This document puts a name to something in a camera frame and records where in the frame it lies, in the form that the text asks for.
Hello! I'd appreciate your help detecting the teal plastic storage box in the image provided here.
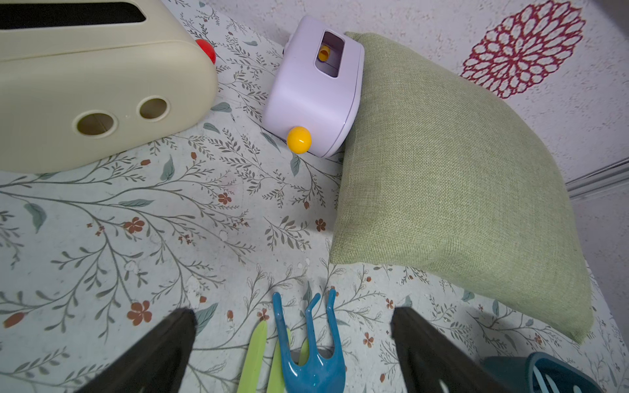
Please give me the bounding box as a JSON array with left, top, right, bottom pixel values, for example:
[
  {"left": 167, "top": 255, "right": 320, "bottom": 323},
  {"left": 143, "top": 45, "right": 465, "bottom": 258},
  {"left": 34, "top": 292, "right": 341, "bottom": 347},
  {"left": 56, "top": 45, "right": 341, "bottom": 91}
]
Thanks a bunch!
[{"left": 481, "top": 352, "right": 603, "bottom": 393}]

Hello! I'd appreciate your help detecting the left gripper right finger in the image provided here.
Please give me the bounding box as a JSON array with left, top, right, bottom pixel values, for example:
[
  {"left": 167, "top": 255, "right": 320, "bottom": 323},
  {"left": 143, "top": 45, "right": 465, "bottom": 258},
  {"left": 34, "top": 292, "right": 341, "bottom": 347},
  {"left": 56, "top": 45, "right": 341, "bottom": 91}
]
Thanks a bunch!
[{"left": 391, "top": 307, "right": 508, "bottom": 392}]

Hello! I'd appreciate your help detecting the blue rake yellow handle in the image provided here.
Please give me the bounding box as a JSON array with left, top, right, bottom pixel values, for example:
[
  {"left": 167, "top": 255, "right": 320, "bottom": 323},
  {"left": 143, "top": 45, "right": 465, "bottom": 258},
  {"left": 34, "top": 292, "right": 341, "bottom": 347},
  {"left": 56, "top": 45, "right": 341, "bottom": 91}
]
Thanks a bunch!
[{"left": 272, "top": 289, "right": 347, "bottom": 393}]

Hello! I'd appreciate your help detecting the green square pillow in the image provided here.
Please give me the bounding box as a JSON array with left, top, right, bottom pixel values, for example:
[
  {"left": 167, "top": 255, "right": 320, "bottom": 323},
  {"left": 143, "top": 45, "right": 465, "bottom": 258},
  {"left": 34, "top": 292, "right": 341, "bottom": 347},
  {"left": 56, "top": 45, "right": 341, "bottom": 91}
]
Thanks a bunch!
[{"left": 330, "top": 33, "right": 594, "bottom": 342}]

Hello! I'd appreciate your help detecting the light blue fork white handle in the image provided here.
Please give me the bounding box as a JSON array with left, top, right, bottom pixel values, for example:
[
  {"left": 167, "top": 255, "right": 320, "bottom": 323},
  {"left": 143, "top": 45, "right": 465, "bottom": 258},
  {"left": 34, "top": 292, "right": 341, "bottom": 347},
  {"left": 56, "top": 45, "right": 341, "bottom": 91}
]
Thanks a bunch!
[{"left": 533, "top": 366, "right": 560, "bottom": 393}]

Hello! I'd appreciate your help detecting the purple toy toaster box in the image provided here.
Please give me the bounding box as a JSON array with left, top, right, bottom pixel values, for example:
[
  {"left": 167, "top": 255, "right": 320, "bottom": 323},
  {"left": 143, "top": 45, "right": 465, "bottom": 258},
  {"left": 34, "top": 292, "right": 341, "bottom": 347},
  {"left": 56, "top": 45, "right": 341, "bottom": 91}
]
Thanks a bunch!
[{"left": 262, "top": 16, "right": 365, "bottom": 157}]

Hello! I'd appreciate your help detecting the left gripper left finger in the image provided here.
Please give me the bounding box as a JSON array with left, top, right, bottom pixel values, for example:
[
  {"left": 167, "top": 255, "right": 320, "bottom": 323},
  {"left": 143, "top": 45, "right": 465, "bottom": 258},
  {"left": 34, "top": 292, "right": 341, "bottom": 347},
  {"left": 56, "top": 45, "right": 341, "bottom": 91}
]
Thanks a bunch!
[{"left": 79, "top": 308, "right": 198, "bottom": 392}]

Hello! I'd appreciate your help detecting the lime shovel wooden handle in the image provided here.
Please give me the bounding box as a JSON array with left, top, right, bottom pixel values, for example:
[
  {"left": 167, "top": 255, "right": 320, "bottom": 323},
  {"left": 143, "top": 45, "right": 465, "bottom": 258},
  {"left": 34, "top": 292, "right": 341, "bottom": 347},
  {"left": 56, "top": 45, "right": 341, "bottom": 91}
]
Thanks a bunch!
[{"left": 238, "top": 320, "right": 323, "bottom": 392}]

